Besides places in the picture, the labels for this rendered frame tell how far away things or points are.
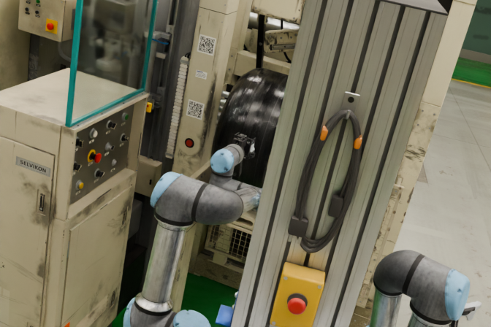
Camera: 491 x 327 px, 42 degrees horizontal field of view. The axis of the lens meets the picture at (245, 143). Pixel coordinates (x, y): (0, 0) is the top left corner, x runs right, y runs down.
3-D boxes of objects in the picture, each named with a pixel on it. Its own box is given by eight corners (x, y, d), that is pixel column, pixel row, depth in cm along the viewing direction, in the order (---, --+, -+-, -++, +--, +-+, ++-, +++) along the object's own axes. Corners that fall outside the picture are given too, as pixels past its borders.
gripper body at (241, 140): (256, 137, 239) (247, 143, 228) (251, 158, 241) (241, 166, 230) (238, 131, 241) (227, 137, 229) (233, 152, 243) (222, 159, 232)
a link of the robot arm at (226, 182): (231, 210, 220) (238, 181, 217) (201, 200, 222) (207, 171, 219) (237, 204, 227) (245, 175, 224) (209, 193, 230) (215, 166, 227)
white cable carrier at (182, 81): (165, 156, 289) (181, 56, 271) (169, 153, 294) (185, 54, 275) (174, 160, 288) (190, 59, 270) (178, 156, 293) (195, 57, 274)
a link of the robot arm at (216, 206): (240, 197, 175) (275, 185, 223) (203, 185, 178) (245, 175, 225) (227, 237, 176) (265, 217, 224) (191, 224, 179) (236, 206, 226)
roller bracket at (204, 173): (183, 198, 278) (187, 178, 274) (217, 167, 313) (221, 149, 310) (190, 201, 277) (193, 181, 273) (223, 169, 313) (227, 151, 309)
